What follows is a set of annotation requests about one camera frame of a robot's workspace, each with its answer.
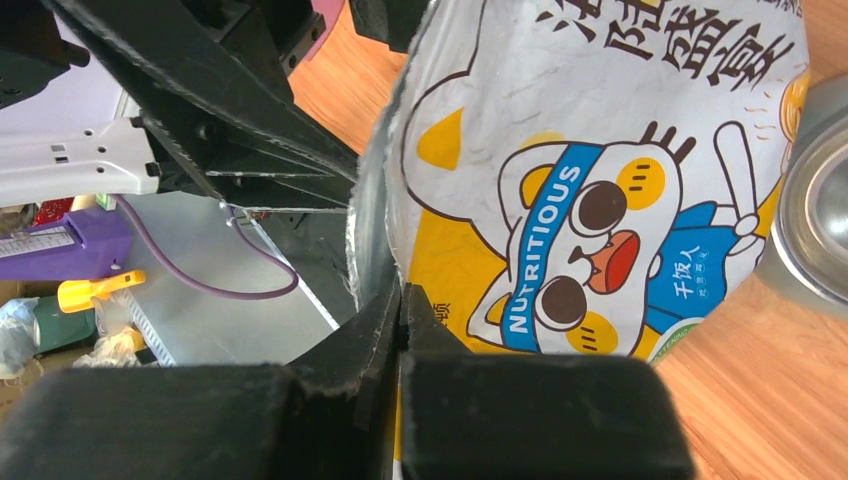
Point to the grey double pet feeder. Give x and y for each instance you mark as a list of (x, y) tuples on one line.
[(826, 110)]

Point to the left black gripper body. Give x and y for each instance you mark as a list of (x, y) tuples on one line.
[(269, 35)]

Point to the pet food bag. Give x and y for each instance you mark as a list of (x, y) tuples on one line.
[(587, 177)]

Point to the yellow plastic scoop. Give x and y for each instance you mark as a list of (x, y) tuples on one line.
[(78, 295)]

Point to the front steel bowl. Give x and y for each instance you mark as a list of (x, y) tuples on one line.
[(811, 226)]

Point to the purple box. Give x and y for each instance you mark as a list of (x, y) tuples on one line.
[(84, 244)]

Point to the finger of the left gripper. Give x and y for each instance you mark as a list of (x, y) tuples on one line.
[(159, 46), (200, 154)]

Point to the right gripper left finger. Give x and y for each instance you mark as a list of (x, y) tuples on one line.
[(325, 415)]

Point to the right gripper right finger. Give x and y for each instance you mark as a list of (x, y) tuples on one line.
[(463, 415)]

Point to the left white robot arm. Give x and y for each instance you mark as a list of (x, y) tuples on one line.
[(115, 157)]

